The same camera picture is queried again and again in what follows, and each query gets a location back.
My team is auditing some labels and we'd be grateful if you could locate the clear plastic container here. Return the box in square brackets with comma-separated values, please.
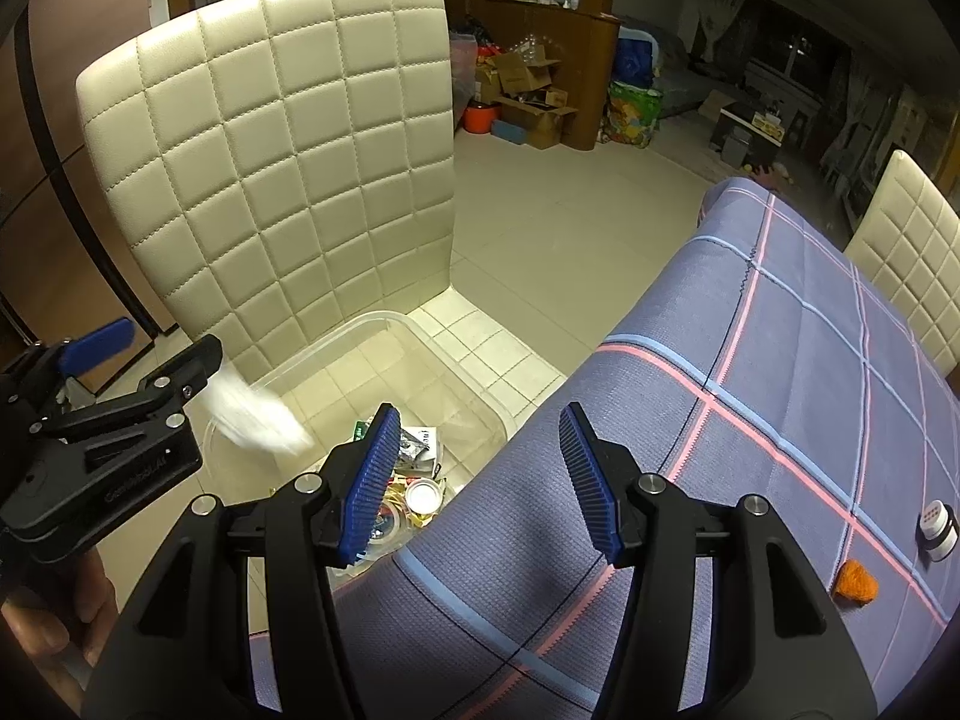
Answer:
[202, 311, 515, 593]

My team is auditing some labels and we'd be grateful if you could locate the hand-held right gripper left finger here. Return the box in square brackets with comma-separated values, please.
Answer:
[82, 401, 406, 720]

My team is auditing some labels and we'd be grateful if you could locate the white tissue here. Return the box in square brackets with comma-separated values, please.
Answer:
[201, 364, 316, 458]

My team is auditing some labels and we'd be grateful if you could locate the orange crumpled scrap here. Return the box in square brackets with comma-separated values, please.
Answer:
[834, 559, 880, 605]

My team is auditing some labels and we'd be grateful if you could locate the white round lid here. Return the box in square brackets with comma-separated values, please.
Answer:
[403, 478, 445, 515]

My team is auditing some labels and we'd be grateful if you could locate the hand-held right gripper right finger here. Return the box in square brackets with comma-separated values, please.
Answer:
[559, 401, 878, 720]

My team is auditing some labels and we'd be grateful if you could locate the person's left hand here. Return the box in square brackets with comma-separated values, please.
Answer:
[0, 547, 117, 698]

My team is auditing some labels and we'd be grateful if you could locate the cream quilted chair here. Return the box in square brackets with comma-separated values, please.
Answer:
[75, 0, 567, 481]
[844, 150, 960, 383]

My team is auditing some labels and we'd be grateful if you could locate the brown wooden wardrobe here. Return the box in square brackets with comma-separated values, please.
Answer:
[0, 0, 181, 391]

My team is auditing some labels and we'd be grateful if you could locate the small white jar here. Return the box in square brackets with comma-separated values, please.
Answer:
[916, 499, 960, 563]

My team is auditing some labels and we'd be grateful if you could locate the wooden cabinet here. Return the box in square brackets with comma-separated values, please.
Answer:
[466, 0, 623, 151]

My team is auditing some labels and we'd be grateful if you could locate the open cardboard box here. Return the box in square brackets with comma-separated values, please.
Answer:
[495, 45, 563, 95]

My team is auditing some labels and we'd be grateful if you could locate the white curtain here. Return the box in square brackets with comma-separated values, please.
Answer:
[686, 0, 751, 65]

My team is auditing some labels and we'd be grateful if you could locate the clear tape roll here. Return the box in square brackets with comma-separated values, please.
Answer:
[367, 499, 410, 545]

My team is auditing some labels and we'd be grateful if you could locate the grey white packet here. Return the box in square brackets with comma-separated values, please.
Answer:
[397, 424, 440, 470]

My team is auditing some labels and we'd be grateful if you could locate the low coffee table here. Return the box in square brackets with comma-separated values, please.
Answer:
[709, 97, 796, 151]

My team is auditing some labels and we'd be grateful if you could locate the colourful printed bag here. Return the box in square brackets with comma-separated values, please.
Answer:
[606, 81, 665, 147]

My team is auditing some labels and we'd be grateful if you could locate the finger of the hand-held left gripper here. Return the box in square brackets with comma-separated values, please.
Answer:
[34, 335, 224, 452]
[15, 319, 136, 392]

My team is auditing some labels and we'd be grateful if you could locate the blue bag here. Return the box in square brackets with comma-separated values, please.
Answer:
[615, 26, 661, 87]

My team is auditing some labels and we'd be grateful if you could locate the grey sofa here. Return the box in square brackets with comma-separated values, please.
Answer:
[656, 30, 721, 117]

